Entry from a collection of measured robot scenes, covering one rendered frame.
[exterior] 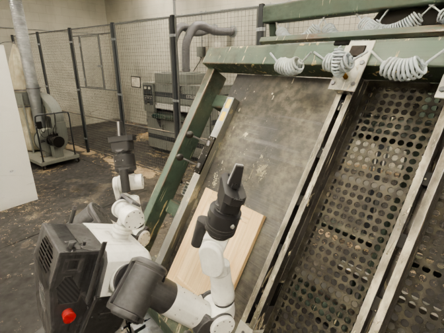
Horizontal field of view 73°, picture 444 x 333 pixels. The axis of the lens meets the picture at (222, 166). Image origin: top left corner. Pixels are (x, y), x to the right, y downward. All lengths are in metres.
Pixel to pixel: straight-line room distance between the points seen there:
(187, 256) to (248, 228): 0.35
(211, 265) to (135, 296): 0.21
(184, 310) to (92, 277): 0.27
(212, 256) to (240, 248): 0.43
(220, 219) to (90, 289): 0.40
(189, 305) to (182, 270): 0.54
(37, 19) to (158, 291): 9.15
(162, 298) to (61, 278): 0.27
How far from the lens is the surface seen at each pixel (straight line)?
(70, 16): 10.09
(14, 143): 4.79
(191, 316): 0.96
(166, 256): 1.56
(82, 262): 0.94
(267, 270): 1.12
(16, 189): 4.93
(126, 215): 0.98
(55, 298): 0.97
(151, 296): 0.88
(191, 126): 1.69
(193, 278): 1.42
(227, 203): 0.73
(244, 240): 1.25
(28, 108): 6.87
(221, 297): 0.97
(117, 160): 1.30
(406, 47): 1.17
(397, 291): 0.99
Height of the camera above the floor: 1.88
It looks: 20 degrees down
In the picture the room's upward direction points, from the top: straight up
